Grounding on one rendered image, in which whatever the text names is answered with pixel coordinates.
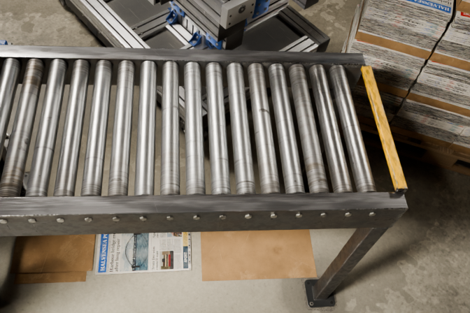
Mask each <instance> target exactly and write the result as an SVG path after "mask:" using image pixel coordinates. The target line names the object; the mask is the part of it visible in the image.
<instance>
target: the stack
mask: <svg viewBox="0 0 470 313"><path fill-rule="evenodd" d="M363 1H364V7H363V10H362V4H363ZM361 10H362V14H361V18H360V21H359V17H360V13H361ZM358 22H359V27H358V31H360V32H362V33H366V34H370V35H373V36H377V37H381V38H385V39H388V40H391V41H396V42H398V43H403V44H406V45H410V46H413V47H416V48H420V49H423V50H427V51H430V52H431V51H432V50H433V48H434V52H435V53H439V54H443V55H446V56H449V57H454V58H456V59H461V60H464V61H468V62H470V14H468V13H463V12H460V11H457V10H456V0H361V3H360V5H359V4H358V5H357V8H356V9H355V14H354V18H353V21H352V26H351V29H350V37H349V39H348V35H349V33H348V35H347V39H346V41H345V42H344V45H343V48H342V51H341V52H345V50H346V45H348V46H347V50H346V53H362V54H363V56H364V60H365V63H366V66H371V68H372V71H373V75H374V78H375V80H376V82H379V83H382V84H384V85H389V86H392V87H396V88H399V89H403V90H406V91H408V90H409V88H410V92H409V93H413V94H417V95H421V96H425V97H428V98H431V99H435V100H438V101H443V102H445V103H449V104H453V105H456V106H459V107H462V108H466V109H469V110H470V71H465V70H463V69H460V68H455V67H452V66H448V65H445V64H441V63H438V62H435V61H430V60H429V58H428V59H423V58H419V57H415V56H413V55H409V54H405V53H403V52H398V51H395V50H391V49H388V48H384V47H381V46H378V45H374V44H370V43H366V42H364V41H359V40H356V39H355V37H356V35H355V34H356V31H357V25H358ZM347 41H348V44H347ZM434 52H433V53H434ZM378 91H379V90H378ZM409 93H408V94H409ZM351 94H352V99H353V103H354V106H355V111H356V113H357V115H360V116H363V117H366V118H369V119H373V120H375V118H374V116H373V111H372V108H371V104H370V101H369V97H368V94H367V90H366V87H365V86H362V85H358V84H356V86H355V88H354V89H352V91H351ZM379 94H380V98H381V101H382V104H383V107H384V110H385V114H386V117H387V121H388V122H390V125H391V126H396V127H399V128H402V129H406V130H409V131H413V132H416V133H420V134H423V135H426V136H430V137H433V138H437V139H439V140H444V141H446V142H449V143H451V142H453V143H454V144H456V145H460V146H463V147H467V148H469V149H470V117H467V116H464V115H460V114H457V113H454V112H450V111H447V110H443V109H440V108H436V107H433V106H430V105H426V104H424V103H419V102H416V101H412V100H409V99H406V97H405V98H404V97H401V96H397V95H394V94H390V93H387V92H382V91H379ZM391 134H392V137H393V140H397V141H399V142H403V143H406V144H409V145H413V146H416V147H420V148H422V149H425V150H424V152H423V153H422V154H420V153H417V152H413V151H410V150H406V149H404V148H401V147H397V146H395V147H396V150H397V154H399V155H402V156H405V157H409V158H412V159H415V160H418V161H422V162H425V163H429V164H431V165H435V166H438V167H441V168H445V169H448V170H452V171H455V172H457V173H461V174H464V175H468V176H470V168H466V167H463V166H459V165H457V164H454V163H455V162H456V161H457V160H458V159H459V160H462V161H466V162H469V163H470V155H469V154H465V153H462V152H458V151H455V150H451V149H448V148H445V147H442V146H439V145H435V144H432V143H428V142H425V141H422V140H418V139H415V138H411V137H408V136H404V135H401V134H398V133H394V132H391Z"/></svg>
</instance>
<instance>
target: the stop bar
mask: <svg viewBox="0 0 470 313"><path fill-rule="evenodd" d="M361 72H362V76H363V79H364V84H365V86H366V90H367V94H368V97H369V101H370V104H371V108H372V111H373V116H374V118H375V121H376V126H377V128H378V132H379V136H380V140H381V142H382V146H383V150H384V153H385V158H386V160H387V164H388V168H389V170H390V174H391V178H392V182H393V185H394V189H395V191H396V192H406V191H407V190H408V187H407V184H406V180H405V177H404V173H403V170H402V167H401V164H400V161H399V157H398V154H397V150H396V147H395V144H394V141H393V137H392V134H391V130H390V127H389V124H388V121H387V117H386V114H385V110H384V107H383V104H382V101H381V98H380V94H379V91H378V87H377V84H376V80H375V78H374V75H373V71H372V68H371V66H362V67H361Z"/></svg>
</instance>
